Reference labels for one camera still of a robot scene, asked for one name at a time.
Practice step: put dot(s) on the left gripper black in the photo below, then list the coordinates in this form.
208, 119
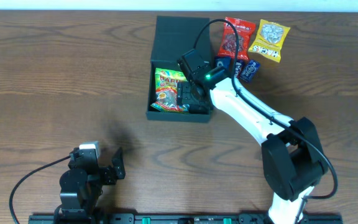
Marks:
109, 174

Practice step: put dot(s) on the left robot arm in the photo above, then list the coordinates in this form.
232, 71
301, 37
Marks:
82, 185

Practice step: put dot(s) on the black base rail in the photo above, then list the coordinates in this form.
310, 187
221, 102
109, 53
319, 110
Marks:
128, 218

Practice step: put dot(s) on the yellow snack bag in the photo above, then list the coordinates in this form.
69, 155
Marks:
269, 40

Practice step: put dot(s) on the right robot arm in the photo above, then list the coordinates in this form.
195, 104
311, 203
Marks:
292, 155

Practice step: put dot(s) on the red snack bag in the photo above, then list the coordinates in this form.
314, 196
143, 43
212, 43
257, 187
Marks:
230, 41

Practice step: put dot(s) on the small blue Eclipse pack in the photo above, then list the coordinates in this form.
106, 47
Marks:
249, 71

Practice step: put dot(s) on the blue Oreo cookie pack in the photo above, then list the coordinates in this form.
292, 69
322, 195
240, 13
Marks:
222, 62

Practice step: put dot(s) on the Cadbury Dairy Milk bar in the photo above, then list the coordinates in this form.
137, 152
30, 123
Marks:
238, 67

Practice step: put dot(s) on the Haribo worms gummy bag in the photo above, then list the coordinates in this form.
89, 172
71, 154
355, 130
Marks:
166, 82

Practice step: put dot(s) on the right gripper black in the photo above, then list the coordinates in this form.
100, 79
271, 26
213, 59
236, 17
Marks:
188, 96

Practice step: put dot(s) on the dark green box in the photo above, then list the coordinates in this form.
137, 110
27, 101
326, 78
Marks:
175, 36

